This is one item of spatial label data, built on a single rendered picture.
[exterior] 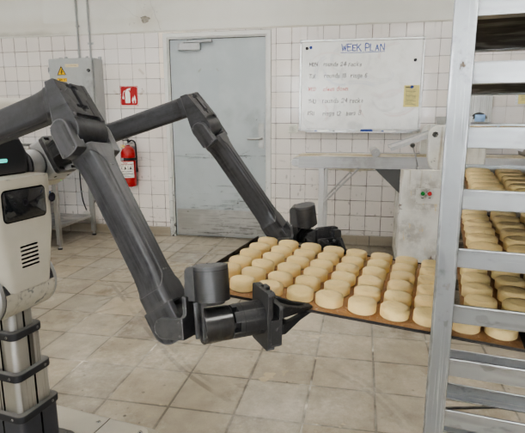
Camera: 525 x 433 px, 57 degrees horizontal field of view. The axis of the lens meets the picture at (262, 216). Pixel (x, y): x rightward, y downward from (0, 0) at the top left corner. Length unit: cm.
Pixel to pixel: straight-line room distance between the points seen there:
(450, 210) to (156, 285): 47
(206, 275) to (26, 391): 94
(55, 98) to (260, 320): 53
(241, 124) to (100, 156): 415
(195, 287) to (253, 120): 424
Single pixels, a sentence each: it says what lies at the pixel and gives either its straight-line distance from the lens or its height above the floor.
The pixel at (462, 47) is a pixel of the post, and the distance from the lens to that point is 74.
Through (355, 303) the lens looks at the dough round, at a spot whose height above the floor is 94.
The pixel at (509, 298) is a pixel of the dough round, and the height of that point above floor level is 97.
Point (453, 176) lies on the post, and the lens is 74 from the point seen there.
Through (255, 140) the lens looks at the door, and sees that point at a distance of 498.
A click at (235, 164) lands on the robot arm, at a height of 113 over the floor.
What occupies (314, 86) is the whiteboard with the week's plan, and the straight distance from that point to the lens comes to 485.
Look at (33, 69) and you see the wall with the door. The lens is 598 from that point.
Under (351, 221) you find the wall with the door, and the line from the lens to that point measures 493.
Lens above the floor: 126
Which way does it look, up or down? 12 degrees down
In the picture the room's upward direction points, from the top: straight up
